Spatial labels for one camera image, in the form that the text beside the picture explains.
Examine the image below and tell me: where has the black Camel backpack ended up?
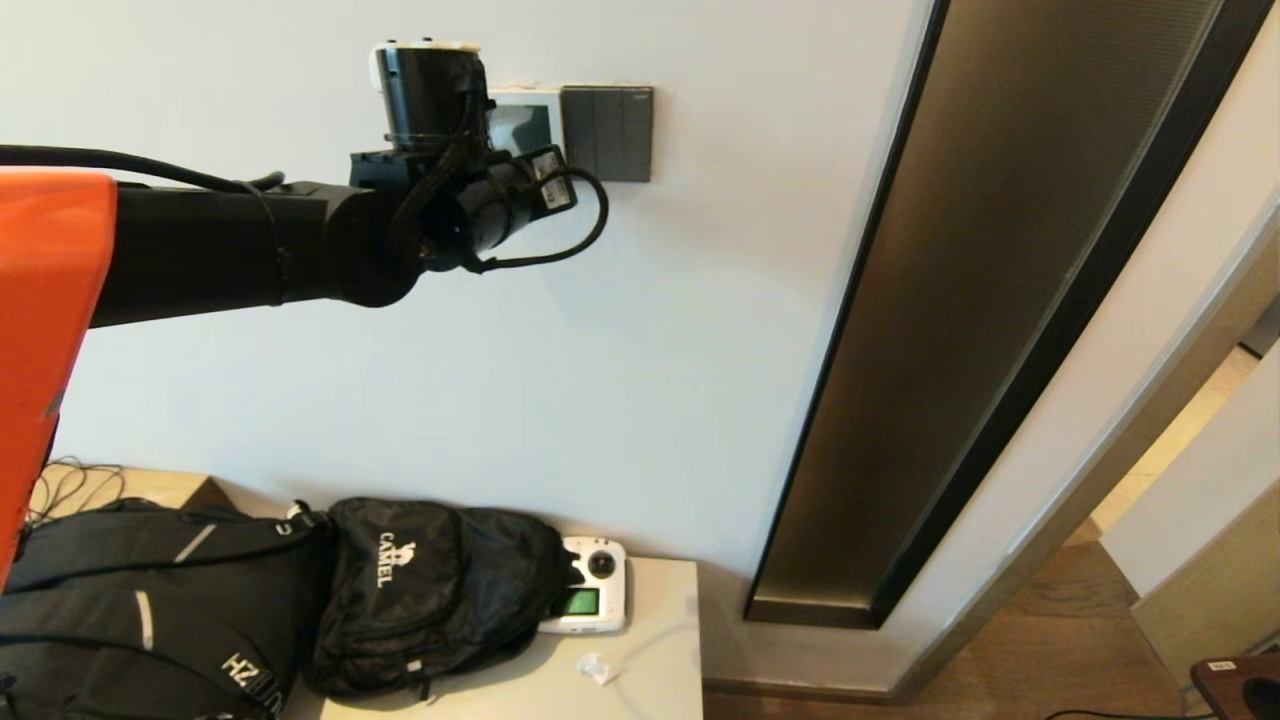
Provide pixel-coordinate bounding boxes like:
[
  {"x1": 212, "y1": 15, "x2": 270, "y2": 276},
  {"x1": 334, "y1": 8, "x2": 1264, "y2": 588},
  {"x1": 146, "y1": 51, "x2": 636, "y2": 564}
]
[{"x1": 304, "y1": 497, "x2": 587, "y2": 700}]

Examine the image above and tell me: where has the bronze glass panel black frame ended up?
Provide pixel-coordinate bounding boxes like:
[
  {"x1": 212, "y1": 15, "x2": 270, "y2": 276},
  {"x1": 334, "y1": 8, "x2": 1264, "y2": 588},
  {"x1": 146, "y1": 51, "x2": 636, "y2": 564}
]
[{"x1": 742, "y1": 0, "x2": 1272, "y2": 632}]

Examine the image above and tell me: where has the black arm hose cable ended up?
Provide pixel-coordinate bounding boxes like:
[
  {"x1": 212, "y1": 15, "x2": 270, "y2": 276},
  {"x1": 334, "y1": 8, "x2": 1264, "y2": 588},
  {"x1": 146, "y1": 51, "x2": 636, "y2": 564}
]
[{"x1": 0, "y1": 144, "x2": 287, "y2": 194}]

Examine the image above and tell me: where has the white wall thermostat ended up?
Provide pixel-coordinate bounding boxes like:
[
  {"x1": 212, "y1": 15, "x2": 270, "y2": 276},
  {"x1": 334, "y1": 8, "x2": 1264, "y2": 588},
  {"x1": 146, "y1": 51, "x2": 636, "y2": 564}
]
[{"x1": 486, "y1": 84, "x2": 569, "y2": 163}]

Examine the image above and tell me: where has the grey metal door frame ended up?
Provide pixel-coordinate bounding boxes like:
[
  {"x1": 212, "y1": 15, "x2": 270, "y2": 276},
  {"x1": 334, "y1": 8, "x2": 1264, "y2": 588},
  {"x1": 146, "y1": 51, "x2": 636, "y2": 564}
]
[{"x1": 888, "y1": 188, "x2": 1280, "y2": 707}]

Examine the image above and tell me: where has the dark grey wall switch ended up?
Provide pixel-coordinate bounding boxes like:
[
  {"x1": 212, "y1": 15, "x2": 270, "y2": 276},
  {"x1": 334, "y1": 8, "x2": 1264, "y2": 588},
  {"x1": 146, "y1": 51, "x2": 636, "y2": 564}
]
[{"x1": 559, "y1": 85, "x2": 656, "y2": 185}]

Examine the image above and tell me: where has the thin black cable bundle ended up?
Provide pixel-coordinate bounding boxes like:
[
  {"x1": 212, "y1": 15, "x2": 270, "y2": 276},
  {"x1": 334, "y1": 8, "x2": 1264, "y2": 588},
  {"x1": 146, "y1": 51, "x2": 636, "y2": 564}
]
[{"x1": 28, "y1": 456, "x2": 127, "y2": 527}]

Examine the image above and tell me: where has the beige side cabinet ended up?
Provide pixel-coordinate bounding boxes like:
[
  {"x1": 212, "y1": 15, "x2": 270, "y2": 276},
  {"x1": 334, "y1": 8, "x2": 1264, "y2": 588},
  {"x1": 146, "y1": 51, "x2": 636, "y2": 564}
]
[{"x1": 280, "y1": 556, "x2": 705, "y2": 720}]

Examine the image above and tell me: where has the black floor cable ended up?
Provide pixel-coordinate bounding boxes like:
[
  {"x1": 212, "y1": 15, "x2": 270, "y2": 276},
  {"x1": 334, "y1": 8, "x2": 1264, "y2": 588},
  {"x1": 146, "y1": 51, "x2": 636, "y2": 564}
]
[{"x1": 1044, "y1": 707, "x2": 1217, "y2": 720}]

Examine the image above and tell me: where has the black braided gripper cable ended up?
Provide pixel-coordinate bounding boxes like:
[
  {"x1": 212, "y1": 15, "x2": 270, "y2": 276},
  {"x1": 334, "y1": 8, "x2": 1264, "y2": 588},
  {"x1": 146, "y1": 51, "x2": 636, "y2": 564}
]
[{"x1": 464, "y1": 164, "x2": 610, "y2": 275}]

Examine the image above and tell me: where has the large black HZ backpack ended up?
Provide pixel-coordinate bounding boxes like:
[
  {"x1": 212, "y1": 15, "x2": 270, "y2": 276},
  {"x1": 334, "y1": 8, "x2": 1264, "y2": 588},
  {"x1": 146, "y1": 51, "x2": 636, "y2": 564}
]
[{"x1": 0, "y1": 497, "x2": 337, "y2": 720}]

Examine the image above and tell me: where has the white radio remote controller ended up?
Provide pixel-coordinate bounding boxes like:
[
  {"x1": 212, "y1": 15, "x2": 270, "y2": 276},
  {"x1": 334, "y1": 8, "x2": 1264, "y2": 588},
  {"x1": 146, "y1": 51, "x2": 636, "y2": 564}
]
[{"x1": 537, "y1": 536, "x2": 630, "y2": 637}]

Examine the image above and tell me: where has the light wooden desk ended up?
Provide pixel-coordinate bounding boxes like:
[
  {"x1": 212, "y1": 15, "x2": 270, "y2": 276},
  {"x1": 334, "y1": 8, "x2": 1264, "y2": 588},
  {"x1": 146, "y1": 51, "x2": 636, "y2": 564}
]
[{"x1": 40, "y1": 461, "x2": 241, "y2": 521}]

